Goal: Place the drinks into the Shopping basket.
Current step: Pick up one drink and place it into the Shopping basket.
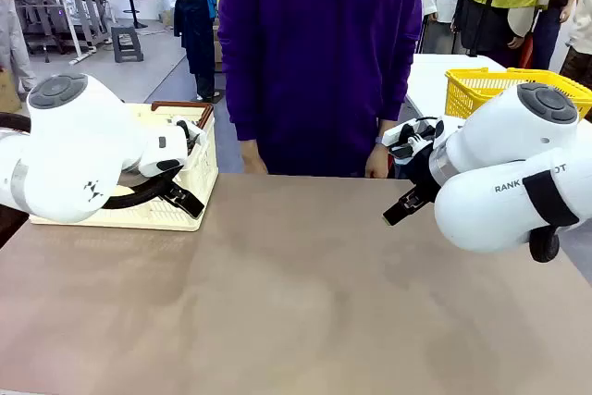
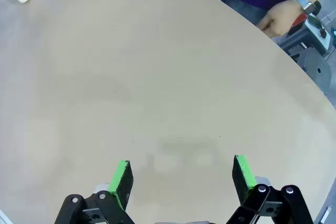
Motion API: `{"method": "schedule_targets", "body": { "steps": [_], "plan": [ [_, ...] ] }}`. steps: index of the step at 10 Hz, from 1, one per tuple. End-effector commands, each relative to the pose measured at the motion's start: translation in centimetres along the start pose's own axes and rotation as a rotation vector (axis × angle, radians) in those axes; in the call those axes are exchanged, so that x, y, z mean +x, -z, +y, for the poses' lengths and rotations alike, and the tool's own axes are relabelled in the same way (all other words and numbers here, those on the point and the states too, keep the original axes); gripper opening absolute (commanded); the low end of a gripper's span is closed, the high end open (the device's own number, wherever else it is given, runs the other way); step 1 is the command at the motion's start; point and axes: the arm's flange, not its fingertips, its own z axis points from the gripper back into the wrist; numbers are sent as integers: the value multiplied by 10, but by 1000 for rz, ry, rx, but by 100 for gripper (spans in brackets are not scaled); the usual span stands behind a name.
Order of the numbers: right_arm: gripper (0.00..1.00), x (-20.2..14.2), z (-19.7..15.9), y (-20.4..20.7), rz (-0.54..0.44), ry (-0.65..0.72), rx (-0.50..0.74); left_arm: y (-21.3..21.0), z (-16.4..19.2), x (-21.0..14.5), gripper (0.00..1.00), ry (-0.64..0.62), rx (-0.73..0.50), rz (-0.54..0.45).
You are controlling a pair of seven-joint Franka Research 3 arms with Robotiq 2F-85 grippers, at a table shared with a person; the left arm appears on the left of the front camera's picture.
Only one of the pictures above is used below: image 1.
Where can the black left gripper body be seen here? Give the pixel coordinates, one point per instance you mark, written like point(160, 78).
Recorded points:
point(168, 183)

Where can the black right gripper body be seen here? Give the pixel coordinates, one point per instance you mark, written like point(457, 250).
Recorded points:
point(423, 173)

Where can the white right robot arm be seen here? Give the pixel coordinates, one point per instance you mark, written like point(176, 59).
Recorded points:
point(499, 168)

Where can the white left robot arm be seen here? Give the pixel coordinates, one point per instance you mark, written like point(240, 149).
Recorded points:
point(78, 145)

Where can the cream basket with brown rim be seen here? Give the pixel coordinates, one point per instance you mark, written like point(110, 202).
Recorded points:
point(203, 173)

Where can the yellow plastic shopping basket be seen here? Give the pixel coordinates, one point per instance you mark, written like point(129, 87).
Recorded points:
point(472, 90)

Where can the person left hand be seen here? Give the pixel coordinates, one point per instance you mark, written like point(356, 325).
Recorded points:
point(379, 164)

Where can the person right hand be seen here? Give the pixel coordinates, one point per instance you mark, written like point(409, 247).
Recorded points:
point(254, 156)

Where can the light blue wrist watch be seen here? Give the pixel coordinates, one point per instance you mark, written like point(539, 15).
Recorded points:
point(379, 139)

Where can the white side table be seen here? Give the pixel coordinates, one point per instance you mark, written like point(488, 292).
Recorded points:
point(430, 76)

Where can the gray step stool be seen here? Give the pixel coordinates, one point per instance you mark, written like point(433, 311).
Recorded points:
point(126, 43)

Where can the mannequin with navy skirt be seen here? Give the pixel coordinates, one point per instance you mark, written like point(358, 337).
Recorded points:
point(194, 29)

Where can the person in purple sweater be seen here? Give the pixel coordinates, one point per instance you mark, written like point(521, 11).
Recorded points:
point(319, 53)

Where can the brown cardboard box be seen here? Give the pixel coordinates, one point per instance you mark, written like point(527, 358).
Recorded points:
point(8, 92)

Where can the gray metal workbench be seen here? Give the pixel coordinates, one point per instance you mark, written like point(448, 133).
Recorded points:
point(55, 11)

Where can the person in gray trousers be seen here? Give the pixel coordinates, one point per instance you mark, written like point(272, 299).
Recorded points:
point(14, 43)

